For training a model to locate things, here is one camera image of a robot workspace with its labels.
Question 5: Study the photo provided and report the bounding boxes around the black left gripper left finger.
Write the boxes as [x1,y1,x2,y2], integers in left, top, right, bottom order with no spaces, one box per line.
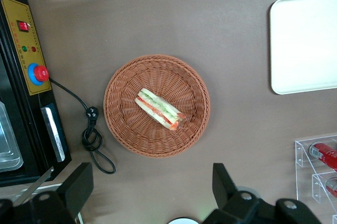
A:
[28,162,95,224]

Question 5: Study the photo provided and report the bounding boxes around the clear plastic food container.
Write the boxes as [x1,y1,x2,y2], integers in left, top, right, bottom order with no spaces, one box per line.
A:
[0,100,23,174]

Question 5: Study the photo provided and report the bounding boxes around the red cola bottle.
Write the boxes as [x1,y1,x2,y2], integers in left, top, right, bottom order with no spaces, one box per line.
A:
[324,176,337,199]
[308,141,337,172]

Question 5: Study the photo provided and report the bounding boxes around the grey metal lever bar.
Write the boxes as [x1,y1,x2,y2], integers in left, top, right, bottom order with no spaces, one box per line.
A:
[12,166,55,208]

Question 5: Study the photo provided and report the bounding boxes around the black sealing machine yellow panel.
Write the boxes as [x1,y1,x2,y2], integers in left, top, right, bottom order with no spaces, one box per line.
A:
[0,0,72,188]

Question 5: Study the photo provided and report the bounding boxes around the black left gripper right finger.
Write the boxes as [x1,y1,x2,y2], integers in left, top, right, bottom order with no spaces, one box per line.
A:
[202,162,264,224]

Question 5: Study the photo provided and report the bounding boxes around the black power cable with plug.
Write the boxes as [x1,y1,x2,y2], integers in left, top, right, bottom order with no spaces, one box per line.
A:
[48,76,116,175]

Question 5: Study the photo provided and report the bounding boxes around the vegetable sandwich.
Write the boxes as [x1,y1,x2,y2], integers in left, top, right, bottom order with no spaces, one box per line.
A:
[134,88,186,131]

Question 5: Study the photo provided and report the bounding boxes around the clear acrylic bottle rack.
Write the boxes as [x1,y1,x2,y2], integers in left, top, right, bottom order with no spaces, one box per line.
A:
[294,134,337,224]

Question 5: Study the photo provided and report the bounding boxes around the beige rectangular tray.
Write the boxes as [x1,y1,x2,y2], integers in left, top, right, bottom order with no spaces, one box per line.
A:
[269,0,337,95]

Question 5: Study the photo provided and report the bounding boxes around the round brown wicker basket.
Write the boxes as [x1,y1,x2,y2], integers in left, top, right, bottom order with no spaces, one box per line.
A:
[103,54,211,158]

